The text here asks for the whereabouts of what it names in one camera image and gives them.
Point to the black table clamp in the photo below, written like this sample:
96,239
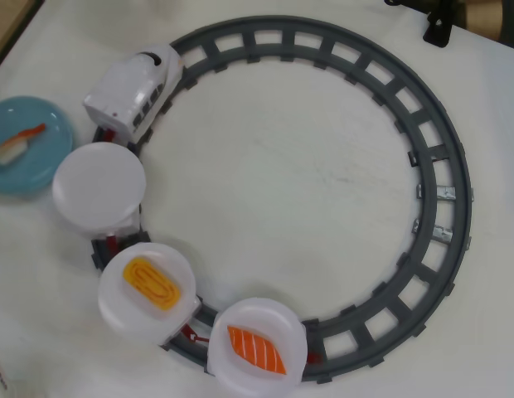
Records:
438,31

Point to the blue round dish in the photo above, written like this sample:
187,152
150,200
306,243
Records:
41,161

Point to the white round plate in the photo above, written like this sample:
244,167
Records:
282,319
99,186
116,307

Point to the orange salmon sushi toy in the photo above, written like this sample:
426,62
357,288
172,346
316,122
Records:
257,348

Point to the grey circular toy train track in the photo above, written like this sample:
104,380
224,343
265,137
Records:
441,152

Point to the white toy Shinkansen locomotive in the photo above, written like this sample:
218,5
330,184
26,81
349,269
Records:
124,91

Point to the shrimp nigiri sushi toy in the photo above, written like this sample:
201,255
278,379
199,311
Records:
12,147

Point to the silver tape piece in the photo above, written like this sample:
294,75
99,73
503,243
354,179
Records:
442,233
446,193

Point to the yellow egg sushi toy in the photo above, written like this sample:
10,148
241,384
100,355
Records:
151,284

